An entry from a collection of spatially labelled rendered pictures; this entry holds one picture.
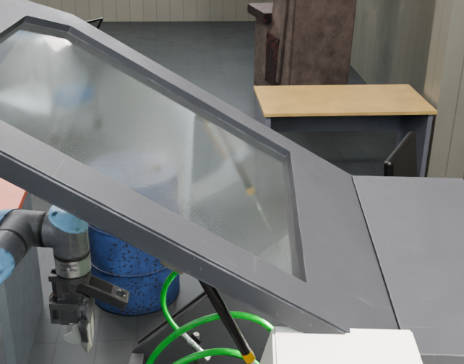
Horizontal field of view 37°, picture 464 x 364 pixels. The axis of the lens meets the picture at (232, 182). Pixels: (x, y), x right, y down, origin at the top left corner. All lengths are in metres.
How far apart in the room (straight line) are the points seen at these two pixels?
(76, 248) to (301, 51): 5.19
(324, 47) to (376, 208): 5.01
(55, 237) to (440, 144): 4.09
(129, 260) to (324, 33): 3.57
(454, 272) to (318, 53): 5.25
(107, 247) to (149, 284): 0.31
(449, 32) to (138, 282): 2.72
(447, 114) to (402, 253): 3.78
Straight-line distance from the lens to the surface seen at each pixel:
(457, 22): 5.01
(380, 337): 1.12
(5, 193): 3.42
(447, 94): 5.13
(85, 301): 1.53
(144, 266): 3.63
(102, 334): 3.69
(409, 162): 3.31
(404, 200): 1.67
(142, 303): 3.75
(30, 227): 1.46
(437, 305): 1.31
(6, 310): 3.18
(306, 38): 6.46
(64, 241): 1.45
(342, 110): 4.89
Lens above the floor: 2.22
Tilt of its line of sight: 25 degrees down
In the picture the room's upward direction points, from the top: 1 degrees clockwise
